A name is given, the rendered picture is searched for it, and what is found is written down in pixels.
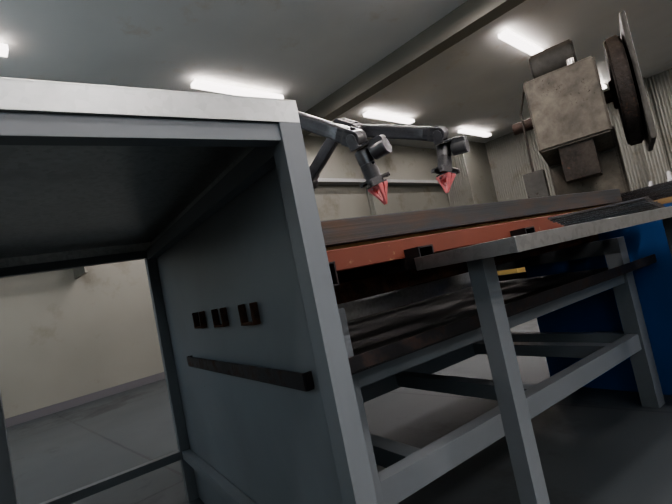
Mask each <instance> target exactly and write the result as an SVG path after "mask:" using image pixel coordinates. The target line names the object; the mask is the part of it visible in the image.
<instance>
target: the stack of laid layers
mask: <svg viewBox="0 0 672 504"><path fill-rule="evenodd" d="M618 202H622V198H621V194H620V190H619V189H612V190H603V191H593V192H584V193H575V194H566V195H557V196H548V197H538V198H529V199H520V200H511V201H502V202H493V203H483V204H474V205H465V206H456V207H447V208H438V209H428V210H419V211H410V212H401V213H392V214H382V215H373V216H364V217H355V218H346V219H337V220H327V221H320V222H321V227H322V232H323V237H324V242H325V247H327V246H334V245H340V244H347V243H354V242H360V241H367V240H374V239H380V238H387V237H393V236H400V235H407V234H413V233H420V232H427V231H433V230H440V229H447V228H453V227H460V226H467V225H473V224H480V223H487V222H493V221H500V220H506V219H513V218H520V217H526V216H533V215H540V214H546V213H553V212H560V211H566V210H573V209H580V208H586V207H593V206H600V205H606V204H613V203H618Z"/></svg>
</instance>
